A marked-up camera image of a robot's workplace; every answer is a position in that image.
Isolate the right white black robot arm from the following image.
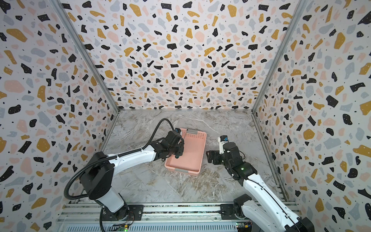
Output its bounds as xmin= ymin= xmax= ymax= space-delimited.
xmin=206 ymin=141 xmax=315 ymax=232

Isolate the aluminium mounting rail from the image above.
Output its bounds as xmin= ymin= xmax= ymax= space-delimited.
xmin=54 ymin=201 xmax=303 ymax=232

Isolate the pink plastic perforated bin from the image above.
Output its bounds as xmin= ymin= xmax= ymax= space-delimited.
xmin=164 ymin=129 xmax=207 ymax=176

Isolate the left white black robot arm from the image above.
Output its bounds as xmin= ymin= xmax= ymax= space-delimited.
xmin=80 ymin=128 xmax=184 ymax=220

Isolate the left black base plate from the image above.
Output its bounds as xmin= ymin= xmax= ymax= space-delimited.
xmin=100 ymin=205 xmax=144 ymax=222

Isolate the left black corrugated cable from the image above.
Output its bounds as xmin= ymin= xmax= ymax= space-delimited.
xmin=63 ymin=118 xmax=175 ymax=201

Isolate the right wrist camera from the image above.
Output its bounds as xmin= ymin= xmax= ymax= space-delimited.
xmin=218 ymin=135 xmax=229 ymax=155

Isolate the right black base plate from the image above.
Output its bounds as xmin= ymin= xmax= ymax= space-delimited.
xmin=219 ymin=204 xmax=246 ymax=220

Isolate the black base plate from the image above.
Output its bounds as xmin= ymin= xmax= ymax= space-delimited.
xmin=100 ymin=205 xmax=144 ymax=222
xmin=219 ymin=204 xmax=246 ymax=220

